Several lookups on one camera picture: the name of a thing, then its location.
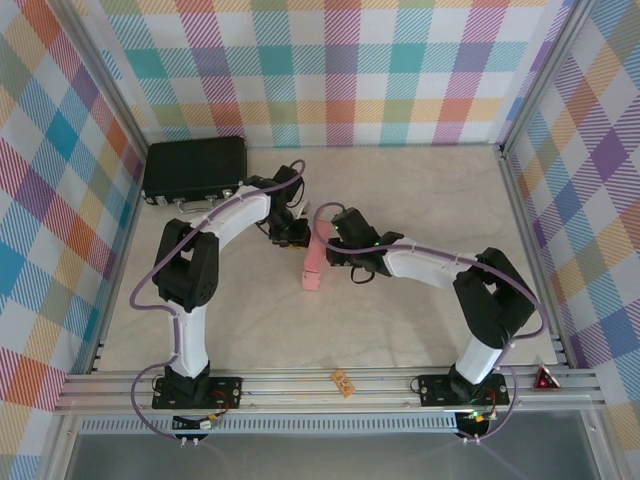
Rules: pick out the pink paper box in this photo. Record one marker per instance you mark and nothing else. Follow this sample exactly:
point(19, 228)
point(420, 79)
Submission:
point(315, 260)

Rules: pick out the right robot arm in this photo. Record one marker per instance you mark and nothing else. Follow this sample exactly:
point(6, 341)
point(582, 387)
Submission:
point(480, 360)

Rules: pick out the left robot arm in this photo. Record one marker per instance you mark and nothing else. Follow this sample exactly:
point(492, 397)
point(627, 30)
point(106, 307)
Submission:
point(192, 340)

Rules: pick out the black hard case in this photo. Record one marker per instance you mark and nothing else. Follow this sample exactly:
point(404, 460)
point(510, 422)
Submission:
point(195, 167)

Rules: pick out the orange tag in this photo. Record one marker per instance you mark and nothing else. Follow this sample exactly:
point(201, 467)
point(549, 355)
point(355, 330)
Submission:
point(342, 384)

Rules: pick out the small connector board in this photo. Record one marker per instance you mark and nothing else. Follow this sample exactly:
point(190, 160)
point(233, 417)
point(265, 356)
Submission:
point(207, 424)
point(475, 417)

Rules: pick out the red triangular button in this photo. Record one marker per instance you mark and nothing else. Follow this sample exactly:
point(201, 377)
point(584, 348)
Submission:
point(546, 380)

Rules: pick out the aluminium frame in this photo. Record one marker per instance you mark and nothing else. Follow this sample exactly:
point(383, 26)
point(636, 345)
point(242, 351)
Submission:
point(300, 389)

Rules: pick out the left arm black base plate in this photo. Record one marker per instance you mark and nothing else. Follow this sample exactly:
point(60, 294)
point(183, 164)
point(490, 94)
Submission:
point(227, 390)

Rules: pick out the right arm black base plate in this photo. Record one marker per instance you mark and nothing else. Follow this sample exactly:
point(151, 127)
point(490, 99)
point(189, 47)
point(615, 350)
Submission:
point(432, 387)

